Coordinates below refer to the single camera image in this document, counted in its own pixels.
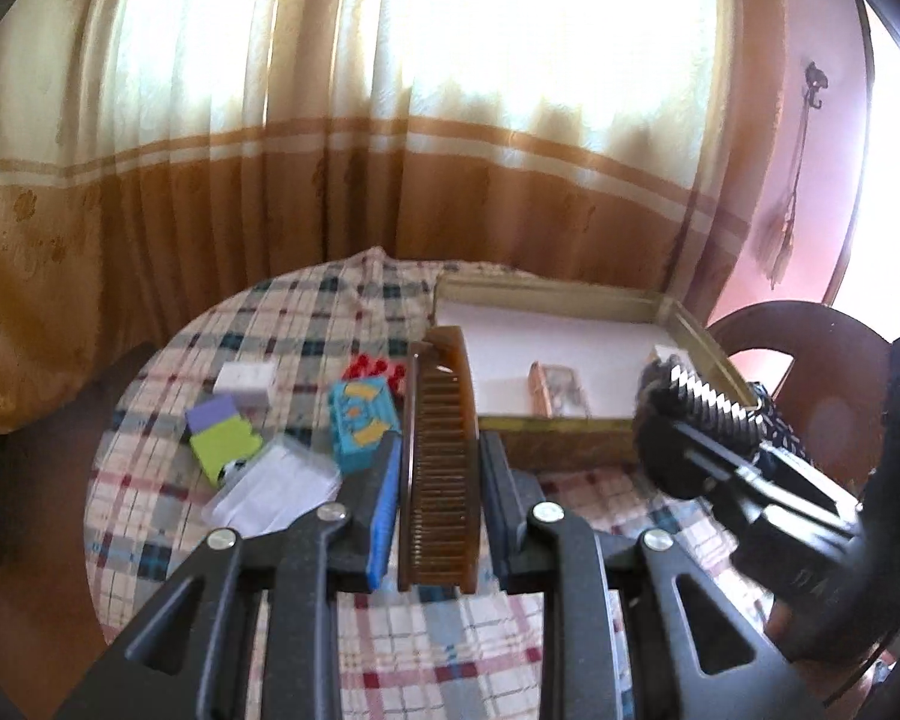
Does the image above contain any green building block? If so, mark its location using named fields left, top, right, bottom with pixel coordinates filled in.
left=190, top=416, right=262, bottom=485

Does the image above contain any hanging tassel cord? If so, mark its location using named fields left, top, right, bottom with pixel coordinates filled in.
left=757, top=90, right=812, bottom=290

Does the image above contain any wall hook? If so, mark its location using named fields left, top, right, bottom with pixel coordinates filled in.
left=802, top=61, right=830, bottom=110

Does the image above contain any brown wooden comb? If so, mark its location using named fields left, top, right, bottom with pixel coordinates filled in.
left=397, top=326, right=485, bottom=593

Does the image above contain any teal building block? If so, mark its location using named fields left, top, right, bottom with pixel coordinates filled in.
left=328, top=377, right=402, bottom=475

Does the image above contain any cream and orange curtain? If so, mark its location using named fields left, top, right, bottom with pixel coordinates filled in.
left=0, top=0, right=788, bottom=436

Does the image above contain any purple building block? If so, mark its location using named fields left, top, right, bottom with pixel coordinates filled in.
left=186, top=394, right=245, bottom=436

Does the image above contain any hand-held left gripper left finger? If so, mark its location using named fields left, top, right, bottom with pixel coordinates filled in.
left=52, top=431, right=406, bottom=720

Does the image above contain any red building block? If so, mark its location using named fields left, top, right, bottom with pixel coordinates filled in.
left=343, top=358, right=410, bottom=395

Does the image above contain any small white box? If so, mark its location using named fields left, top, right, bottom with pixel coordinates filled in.
left=214, top=361, right=278, bottom=410

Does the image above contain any gold metal tray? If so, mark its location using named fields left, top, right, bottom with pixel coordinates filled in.
left=427, top=274, right=758, bottom=467

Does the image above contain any plaid tablecloth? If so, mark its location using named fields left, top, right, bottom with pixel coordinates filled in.
left=82, top=247, right=766, bottom=720

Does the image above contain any copper picture frame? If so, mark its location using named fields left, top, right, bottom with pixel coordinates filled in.
left=529, top=361, right=593, bottom=419

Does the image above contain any brown wooden chair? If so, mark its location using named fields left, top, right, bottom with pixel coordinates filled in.
left=709, top=304, right=900, bottom=496

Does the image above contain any dark blue dotted cloth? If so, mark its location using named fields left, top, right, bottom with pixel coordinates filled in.
left=754, top=382, right=808, bottom=460

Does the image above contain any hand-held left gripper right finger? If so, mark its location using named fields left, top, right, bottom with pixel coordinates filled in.
left=478, top=431, right=826, bottom=720

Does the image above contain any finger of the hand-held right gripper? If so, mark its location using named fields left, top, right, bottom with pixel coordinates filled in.
left=669, top=420, right=777, bottom=530
left=756, top=441, right=865, bottom=522

